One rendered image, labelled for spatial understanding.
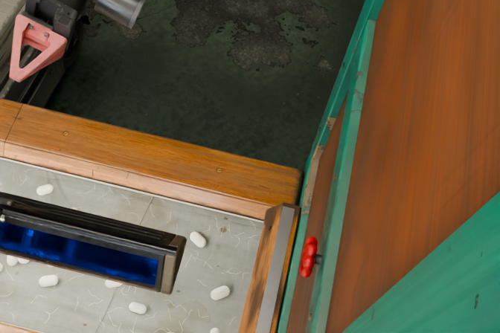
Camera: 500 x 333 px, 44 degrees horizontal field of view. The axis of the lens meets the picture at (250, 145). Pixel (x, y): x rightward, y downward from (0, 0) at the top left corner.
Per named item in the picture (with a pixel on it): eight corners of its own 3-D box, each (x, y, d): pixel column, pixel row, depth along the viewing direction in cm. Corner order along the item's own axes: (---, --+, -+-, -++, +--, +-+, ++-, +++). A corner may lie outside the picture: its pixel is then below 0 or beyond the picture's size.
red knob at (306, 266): (301, 243, 67) (307, 230, 63) (321, 247, 67) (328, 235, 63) (294, 280, 65) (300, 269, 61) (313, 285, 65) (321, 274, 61)
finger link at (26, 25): (36, 106, 81) (67, 52, 85) (42, 83, 75) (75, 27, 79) (-14, 82, 80) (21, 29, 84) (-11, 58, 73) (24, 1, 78)
